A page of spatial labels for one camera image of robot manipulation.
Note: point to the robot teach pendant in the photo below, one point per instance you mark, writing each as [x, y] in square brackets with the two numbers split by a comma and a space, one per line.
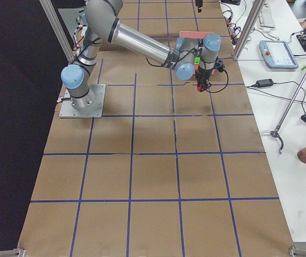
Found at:
[277, 54]

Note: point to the aluminium frame post left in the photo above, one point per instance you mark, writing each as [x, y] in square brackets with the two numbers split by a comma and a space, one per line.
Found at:
[57, 27]

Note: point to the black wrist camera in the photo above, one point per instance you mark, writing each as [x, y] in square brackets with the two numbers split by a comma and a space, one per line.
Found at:
[219, 65]

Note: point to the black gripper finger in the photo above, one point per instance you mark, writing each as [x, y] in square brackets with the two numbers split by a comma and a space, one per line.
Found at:
[199, 5]

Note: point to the brown paper table cover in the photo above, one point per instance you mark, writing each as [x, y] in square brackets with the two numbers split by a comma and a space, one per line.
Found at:
[167, 170]

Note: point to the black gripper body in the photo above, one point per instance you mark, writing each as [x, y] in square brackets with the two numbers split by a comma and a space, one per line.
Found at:
[203, 74]

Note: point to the pink plastic box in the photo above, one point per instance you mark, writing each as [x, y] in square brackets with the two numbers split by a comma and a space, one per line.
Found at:
[190, 45]

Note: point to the black power adapter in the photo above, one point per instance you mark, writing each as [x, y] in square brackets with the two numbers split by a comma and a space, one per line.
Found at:
[264, 83]

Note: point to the white keyboard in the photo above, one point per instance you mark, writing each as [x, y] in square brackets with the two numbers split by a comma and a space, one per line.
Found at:
[265, 18]

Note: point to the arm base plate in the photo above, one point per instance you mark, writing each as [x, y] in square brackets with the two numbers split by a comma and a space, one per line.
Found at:
[88, 106]

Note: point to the aluminium frame post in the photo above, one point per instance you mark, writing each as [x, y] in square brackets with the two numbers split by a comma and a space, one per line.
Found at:
[57, 27]
[251, 19]

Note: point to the long reach grabber tool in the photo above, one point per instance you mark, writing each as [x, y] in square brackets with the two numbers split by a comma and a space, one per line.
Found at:
[275, 132]

